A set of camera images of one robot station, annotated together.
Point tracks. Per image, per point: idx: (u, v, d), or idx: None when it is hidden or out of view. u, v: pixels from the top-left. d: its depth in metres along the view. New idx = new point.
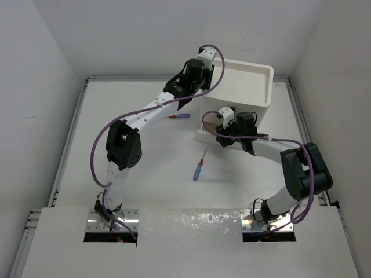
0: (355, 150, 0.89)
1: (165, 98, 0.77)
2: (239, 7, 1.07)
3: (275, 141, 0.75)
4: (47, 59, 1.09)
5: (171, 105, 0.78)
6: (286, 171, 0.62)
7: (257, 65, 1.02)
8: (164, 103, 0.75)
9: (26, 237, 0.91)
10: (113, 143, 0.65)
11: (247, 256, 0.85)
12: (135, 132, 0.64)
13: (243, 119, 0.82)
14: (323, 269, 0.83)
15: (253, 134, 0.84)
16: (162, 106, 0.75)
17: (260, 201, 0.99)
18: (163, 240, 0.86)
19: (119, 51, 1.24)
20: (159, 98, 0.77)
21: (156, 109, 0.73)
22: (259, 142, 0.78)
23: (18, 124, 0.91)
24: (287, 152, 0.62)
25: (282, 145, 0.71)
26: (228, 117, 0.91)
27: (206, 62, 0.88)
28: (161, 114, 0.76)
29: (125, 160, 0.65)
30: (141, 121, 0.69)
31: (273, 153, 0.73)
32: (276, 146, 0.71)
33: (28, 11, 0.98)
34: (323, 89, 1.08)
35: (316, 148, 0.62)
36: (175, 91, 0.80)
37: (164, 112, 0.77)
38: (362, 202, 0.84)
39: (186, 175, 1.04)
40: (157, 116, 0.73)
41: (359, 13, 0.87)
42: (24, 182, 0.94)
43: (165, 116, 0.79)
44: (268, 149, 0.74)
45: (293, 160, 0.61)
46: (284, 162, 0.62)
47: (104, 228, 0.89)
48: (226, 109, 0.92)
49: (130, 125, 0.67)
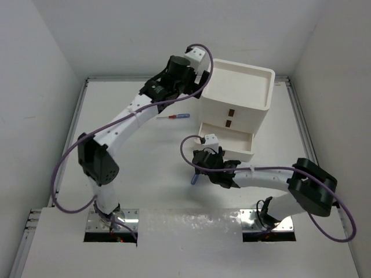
0: (356, 151, 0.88)
1: (140, 103, 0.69)
2: (239, 7, 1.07)
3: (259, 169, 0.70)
4: (46, 59, 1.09)
5: (149, 110, 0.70)
6: (304, 200, 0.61)
7: (259, 69, 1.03)
8: (138, 111, 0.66)
9: (26, 236, 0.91)
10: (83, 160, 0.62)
11: (247, 255, 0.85)
12: (104, 149, 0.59)
13: (203, 161, 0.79)
14: (324, 269, 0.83)
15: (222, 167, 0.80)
16: (135, 114, 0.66)
17: (262, 202, 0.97)
18: (163, 240, 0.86)
19: (119, 51, 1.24)
20: (134, 104, 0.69)
21: (131, 117, 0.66)
22: (242, 175, 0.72)
23: (18, 123, 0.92)
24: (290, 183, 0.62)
25: (272, 172, 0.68)
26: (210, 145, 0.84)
27: (192, 63, 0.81)
28: (137, 123, 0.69)
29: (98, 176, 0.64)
30: (112, 134, 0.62)
31: (266, 183, 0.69)
32: (271, 178, 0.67)
33: (28, 12, 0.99)
34: (323, 90, 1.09)
35: (306, 161, 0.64)
36: (153, 92, 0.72)
37: (141, 119, 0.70)
38: (362, 202, 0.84)
39: (186, 175, 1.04)
40: (131, 127, 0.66)
41: (359, 13, 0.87)
42: (24, 182, 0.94)
43: (144, 121, 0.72)
44: (258, 180, 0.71)
45: (304, 187, 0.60)
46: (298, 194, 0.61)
47: (104, 228, 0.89)
48: (213, 137, 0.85)
49: (99, 140, 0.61)
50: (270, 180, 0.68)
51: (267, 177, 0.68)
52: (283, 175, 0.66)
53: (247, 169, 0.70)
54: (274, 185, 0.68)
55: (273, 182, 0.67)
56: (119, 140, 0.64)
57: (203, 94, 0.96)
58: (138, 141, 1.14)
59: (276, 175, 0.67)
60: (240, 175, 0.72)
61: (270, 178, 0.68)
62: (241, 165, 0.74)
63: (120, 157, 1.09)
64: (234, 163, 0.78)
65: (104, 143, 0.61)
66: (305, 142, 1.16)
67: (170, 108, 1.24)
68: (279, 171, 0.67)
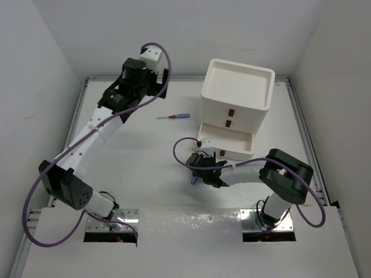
0: (355, 152, 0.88)
1: (101, 117, 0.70)
2: (239, 7, 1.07)
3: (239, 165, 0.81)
4: (46, 59, 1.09)
5: (112, 122, 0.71)
6: (276, 189, 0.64)
7: (259, 69, 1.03)
8: (99, 126, 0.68)
9: (26, 237, 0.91)
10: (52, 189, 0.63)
11: (247, 256, 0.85)
12: (71, 175, 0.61)
13: (195, 163, 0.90)
14: (324, 269, 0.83)
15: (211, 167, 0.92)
16: (98, 130, 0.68)
17: (262, 202, 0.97)
18: (163, 240, 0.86)
19: (119, 51, 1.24)
20: (94, 119, 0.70)
21: (93, 135, 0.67)
22: (226, 172, 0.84)
23: (18, 123, 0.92)
24: (262, 172, 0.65)
25: (249, 165, 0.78)
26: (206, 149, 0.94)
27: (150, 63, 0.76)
28: (102, 137, 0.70)
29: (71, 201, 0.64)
30: (76, 156, 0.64)
31: (248, 177, 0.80)
32: (248, 170, 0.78)
33: (28, 12, 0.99)
34: (322, 90, 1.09)
35: (279, 152, 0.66)
36: (112, 104, 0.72)
37: (105, 132, 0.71)
38: (362, 202, 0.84)
39: (186, 175, 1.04)
40: (94, 143, 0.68)
41: (359, 13, 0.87)
42: (24, 182, 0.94)
43: (109, 134, 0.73)
44: (239, 176, 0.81)
45: (276, 176, 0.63)
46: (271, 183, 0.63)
47: (104, 228, 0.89)
48: (208, 141, 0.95)
49: (63, 165, 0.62)
50: (248, 173, 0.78)
51: (245, 170, 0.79)
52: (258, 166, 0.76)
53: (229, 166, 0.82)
54: (252, 176, 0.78)
55: (251, 174, 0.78)
56: (85, 160, 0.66)
57: (203, 94, 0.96)
58: (138, 142, 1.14)
59: (252, 167, 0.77)
60: (225, 172, 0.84)
61: (247, 171, 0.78)
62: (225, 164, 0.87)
63: (120, 157, 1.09)
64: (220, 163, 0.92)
65: (69, 167, 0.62)
66: (305, 142, 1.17)
67: (170, 108, 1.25)
68: (254, 163, 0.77)
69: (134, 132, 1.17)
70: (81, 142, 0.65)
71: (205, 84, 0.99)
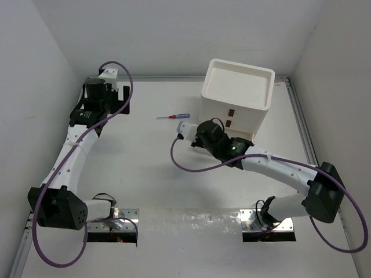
0: (355, 152, 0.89)
1: (77, 134, 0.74)
2: (239, 8, 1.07)
3: (276, 159, 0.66)
4: (46, 59, 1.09)
5: (88, 136, 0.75)
6: (316, 205, 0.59)
7: (259, 68, 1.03)
8: (79, 141, 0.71)
9: (26, 236, 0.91)
10: (47, 217, 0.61)
11: (247, 255, 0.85)
12: (64, 192, 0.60)
13: (211, 133, 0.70)
14: (324, 269, 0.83)
15: (228, 140, 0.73)
16: (79, 145, 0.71)
17: (261, 202, 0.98)
18: (163, 240, 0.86)
19: (120, 51, 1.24)
20: (72, 137, 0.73)
21: (75, 150, 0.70)
22: (255, 161, 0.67)
23: (18, 123, 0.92)
24: (313, 187, 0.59)
25: (289, 167, 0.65)
26: (189, 132, 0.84)
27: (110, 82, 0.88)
28: (83, 152, 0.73)
29: (71, 222, 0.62)
30: (64, 174, 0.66)
31: (280, 177, 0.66)
32: (287, 173, 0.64)
33: (27, 12, 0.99)
34: (323, 90, 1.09)
35: (331, 168, 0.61)
36: (85, 120, 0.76)
37: (85, 147, 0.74)
38: (362, 202, 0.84)
39: (186, 175, 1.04)
40: (78, 158, 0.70)
41: (359, 13, 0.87)
42: (24, 182, 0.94)
43: (88, 149, 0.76)
44: (270, 171, 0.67)
45: (324, 194, 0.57)
46: (316, 200, 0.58)
47: (104, 228, 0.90)
48: (184, 125, 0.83)
49: (54, 186, 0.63)
50: (287, 176, 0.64)
51: (283, 171, 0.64)
52: (304, 174, 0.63)
53: (264, 156, 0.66)
54: (286, 180, 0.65)
55: (288, 178, 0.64)
56: (74, 175, 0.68)
57: (203, 94, 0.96)
58: (138, 142, 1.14)
59: (295, 173, 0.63)
60: (253, 160, 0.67)
61: (288, 173, 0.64)
62: (250, 151, 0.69)
63: (120, 157, 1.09)
64: (244, 141, 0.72)
65: (62, 185, 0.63)
66: (305, 142, 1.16)
67: (171, 108, 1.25)
68: (299, 169, 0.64)
69: (134, 132, 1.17)
70: (65, 160, 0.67)
71: (204, 87, 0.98)
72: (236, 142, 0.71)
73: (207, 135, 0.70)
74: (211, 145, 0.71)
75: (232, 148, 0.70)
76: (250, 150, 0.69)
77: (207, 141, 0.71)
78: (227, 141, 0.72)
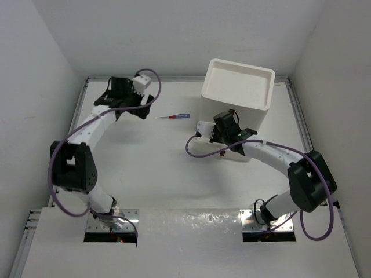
0: (356, 152, 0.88)
1: (101, 109, 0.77)
2: (239, 8, 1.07)
3: (269, 144, 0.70)
4: (46, 59, 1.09)
5: (110, 115, 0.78)
6: (296, 187, 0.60)
7: (259, 68, 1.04)
8: (101, 114, 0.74)
9: (26, 236, 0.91)
10: (62, 172, 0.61)
11: (247, 255, 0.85)
12: (84, 146, 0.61)
13: (222, 119, 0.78)
14: (324, 269, 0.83)
15: (238, 130, 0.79)
16: (101, 117, 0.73)
17: (261, 202, 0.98)
18: (163, 240, 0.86)
19: (120, 51, 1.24)
20: (95, 110, 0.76)
21: (97, 120, 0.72)
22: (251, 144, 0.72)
23: (18, 123, 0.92)
24: (293, 167, 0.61)
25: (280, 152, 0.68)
26: (206, 130, 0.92)
27: (138, 86, 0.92)
28: (103, 126, 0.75)
29: (82, 183, 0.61)
30: (85, 135, 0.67)
31: (273, 162, 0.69)
32: (277, 156, 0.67)
33: (27, 12, 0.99)
34: (323, 90, 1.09)
35: (319, 157, 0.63)
36: (107, 102, 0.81)
37: (105, 123, 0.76)
38: (362, 202, 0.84)
39: (186, 175, 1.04)
40: (98, 127, 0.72)
41: (360, 13, 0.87)
42: (24, 182, 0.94)
43: (107, 127, 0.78)
44: (264, 156, 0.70)
45: (304, 175, 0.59)
46: (294, 179, 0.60)
47: (104, 228, 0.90)
48: (199, 124, 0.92)
49: (74, 142, 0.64)
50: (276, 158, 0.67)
51: (273, 154, 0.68)
52: (291, 158, 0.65)
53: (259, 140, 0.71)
54: (277, 164, 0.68)
55: (277, 161, 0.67)
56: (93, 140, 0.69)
57: (203, 94, 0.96)
58: (138, 142, 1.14)
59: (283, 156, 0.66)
60: (250, 145, 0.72)
61: (277, 156, 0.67)
62: (251, 137, 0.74)
63: (120, 157, 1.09)
64: (250, 131, 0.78)
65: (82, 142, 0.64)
66: (305, 142, 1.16)
67: (171, 108, 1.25)
68: (287, 153, 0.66)
69: (134, 132, 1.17)
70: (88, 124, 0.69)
71: (204, 87, 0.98)
72: (243, 131, 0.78)
73: (220, 122, 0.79)
74: (222, 131, 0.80)
75: (238, 135, 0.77)
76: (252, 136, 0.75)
77: (219, 127, 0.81)
78: (237, 131, 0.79)
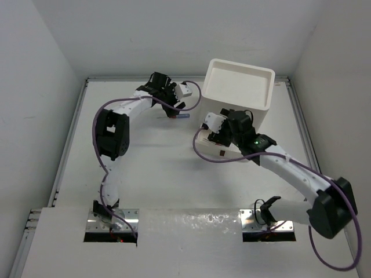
0: (356, 151, 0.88)
1: (142, 93, 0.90)
2: (239, 8, 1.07)
3: (293, 162, 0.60)
4: (46, 59, 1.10)
5: (148, 101, 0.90)
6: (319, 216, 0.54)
7: (259, 68, 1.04)
8: (142, 97, 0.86)
9: (26, 236, 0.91)
10: (102, 134, 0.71)
11: (247, 255, 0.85)
12: (124, 118, 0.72)
13: (240, 122, 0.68)
14: (324, 269, 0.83)
15: (255, 136, 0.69)
16: (141, 99, 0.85)
17: (261, 202, 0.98)
18: (163, 240, 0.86)
19: (120, 51, 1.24)
20: (138, 94, 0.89)
21: (137, 101, 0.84)
22: (271, 158, 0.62)
23: (17, 123, 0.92)
24: (321, 196, 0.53)
25: (304, 172, 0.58)
26: (214, 123, 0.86)
27: (177, 91, 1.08)
28: (141, 108, 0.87)
29: (115, 149, 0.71)
30: (126, 109, 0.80)
31: (293, 180, 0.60)
32: (300, 178, 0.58)
33: (27, 12, 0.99)
34: (323, 89, 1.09)
35: (348, 185, 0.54)
36: (148, 90, 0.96)
37: (144, 106, 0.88)
38: (362, 202, 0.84)
39: (186, 176, 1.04)
40: (138, 106, 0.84)
41: (360, 13, 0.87)
42: (24, 182, 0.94)
43: (142, 110, 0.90)
44: (284, 174, 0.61)
45: (333, 207, 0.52)
46: (320, 209, 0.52)
47: (104, 228, 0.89)
48: (208, 116, 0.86)
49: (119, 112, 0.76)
50: (298, 180, 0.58)
51: (297, 175, 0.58)
52: (317, 182, 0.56)
53: (282, 156, 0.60)
54: (297, 186, 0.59)
55: (299, 183, 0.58)
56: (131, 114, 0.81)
57: (203, 94, 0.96)
58: (138, 142, 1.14)
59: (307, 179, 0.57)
60: (269, 158, 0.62)
61: (301, 178, 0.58)
62: (271, 149, 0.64)
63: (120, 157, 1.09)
64: (268, 138, 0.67)
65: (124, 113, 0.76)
66: (305, 142, 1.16)
67: None
68: (313, 177, 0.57)
69: (134, 132, 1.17)
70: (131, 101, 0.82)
71: (204, 87, 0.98)
72: (261, 138, 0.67)
73: (235, 123, 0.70)
74: (237, 135, 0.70)
75: (255, 142, 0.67)
76: (272, 147, 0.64)
77: (235, 130, 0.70)
78: (254, 136, 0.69)
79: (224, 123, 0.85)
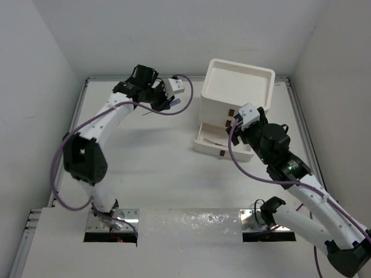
0: (355, 152, 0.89)
1: (117, 99, 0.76)
2: (239, 8, 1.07)
3: (330, 204, 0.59)
4: (47, 60, 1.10)
5: (126, 107, 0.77)
6: (345, 261, 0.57)
7: (259, 68, 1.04)
8: (117, 106, 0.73)
9: (26, 236, 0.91)
10: (72, 162, 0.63)
11: (247, 255, 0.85)
12: (93, 143, 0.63)
13: (279, 143, 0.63)
14: (324, 269, 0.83)
15: (287, 157, 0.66)
16: (116, 109, 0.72)
17: (261, 202, 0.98)
18: (163, 240, 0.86)
19: (119, 51, 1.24)
20: (111, 101, 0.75)
21: (111, 112, 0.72)
22: (306, 194, 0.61)
23: (17, 123, 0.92)
24: (356, 249, 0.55)
25: (339, 217, 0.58)
26: (250, 121, 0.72)
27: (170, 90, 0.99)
28: (117, 117, 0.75)
29: (90, 177, 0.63)
30: (97, 128, 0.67)
31: (324, 220, 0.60)
32: (335, 222, 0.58)
33: (27, 12, 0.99)
34: (322, 89, 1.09)
35: None
36: (126, 88, 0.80)
37: (120, 114, 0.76)
38: (362, 202, 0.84)
39: (186, 175, 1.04)
40: (112, 120, 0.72)
41: (360, 12, 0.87)
42: (25, 182, 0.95)
43: (122, 117, 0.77)
44: (317, 211, 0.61)
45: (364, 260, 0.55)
46: (352, 259, 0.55)
47: (104, 228, 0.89)
48: (250, 111, 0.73)
49: (86, 136, 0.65)
50: (333, 224, 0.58)
51: (332, 218, 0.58)
52: (351, 230, 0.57)
53: (320, 196, 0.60)
54: (327, 226, 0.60)
55: (333, 226, 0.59)
56: (105, 133, 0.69)
57: (203, 94, 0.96)
58: (138, 142, 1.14)
59: (342, 225, 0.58)
60: (304, 192, 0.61)
61: (336, 223, 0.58)
62: (305, 180, 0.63)
63: (120, 157, 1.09)
64: (299, 161, 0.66)
65: (93, 136, 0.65)
66: (305, 142, 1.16)
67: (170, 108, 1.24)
68: (349, 225, 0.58)
69: (134, 132, 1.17)
70: (103, 116, 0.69)
71: (204, 87, 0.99)
72: (293, 161, 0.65)
73: (271, 142, 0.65)
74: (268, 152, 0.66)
75: (288, 167, 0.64)
76: (308, 178, 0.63)
77: (268, 147, 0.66)
78: (286, 157, 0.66)
79: (254, 125, 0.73)
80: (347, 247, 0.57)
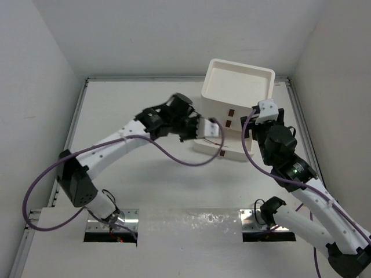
0: (355, 152, 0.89)
1: (133, 130, 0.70)
2: (239, 8, 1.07)
3: (335, 210, 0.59)
4: (47, 59, 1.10)
5: (137, 141, 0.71)
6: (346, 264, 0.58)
7: (259, 69, 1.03)
8: (128, 138, 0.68)
9: (26, 236, 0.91)
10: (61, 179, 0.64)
11: (247, 255, 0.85)
12: (82, 172, 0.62)
13: (286, 145, 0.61)
14: (324, 269, 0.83)
15: (293, 158, 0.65)
16: (125, 141, 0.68)
17: (261, 202, 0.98)
18: (163, 240, 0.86)
19: (120, 51, 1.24)
20: (126, 129, 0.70)
21: (119, 143, 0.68)
22: (312, 200, 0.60)
23: (17, 122, 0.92)
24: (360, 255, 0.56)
25: (344, 222, 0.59)
26: (268, 116, 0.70)
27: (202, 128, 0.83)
28: (126, 149, 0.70)
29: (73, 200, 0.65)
30: (96, 156, 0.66)
31: (328, 225, 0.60)
32: (339, 228, 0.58)
33: (27, 12, 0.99)
34: (323, 90, 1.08)
35: None
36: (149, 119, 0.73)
37: (130, 146, 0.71)
38: (362, 202, 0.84)
39: (186, 176, 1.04)
40: (117, 150, 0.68)
41: (360, 12, 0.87)
42: (25, 182, 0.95)
43: (133, 148, 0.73)
44: (322, 216, 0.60)
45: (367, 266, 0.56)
46: (355, 264, 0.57)
47: (104, 228, 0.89)
48: (271, 107, 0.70)
49: (81, 161, 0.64)
50: (337, 230, 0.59)
51: (337, 225, 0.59)
52: (354, 236, 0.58)
53: (326, 202, 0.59)
54: (331, 230, 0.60)
55: (337, 232, 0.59)
56: (103, 163, 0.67)
57: (203, 94, 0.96)
58: None
59: (346, 230, 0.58)
60: (310, 197, 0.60)
61: (341, 229, 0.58)
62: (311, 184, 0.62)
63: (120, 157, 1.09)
64: (304, 162, 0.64)
65: (86, 164, 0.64)
66: (305, 142, 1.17)
67: None
68: (353, 230, 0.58)
69: None
70: (107, 145, 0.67)
71: (204, 87, 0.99)
72: (298, 163, 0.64)
73: (277, 146, 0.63)
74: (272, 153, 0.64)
75: (293, 169, 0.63)
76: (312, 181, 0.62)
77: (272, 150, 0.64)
78: (291, 160, 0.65)
79: (268, 121, 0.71)
80: (350, 252, 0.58)
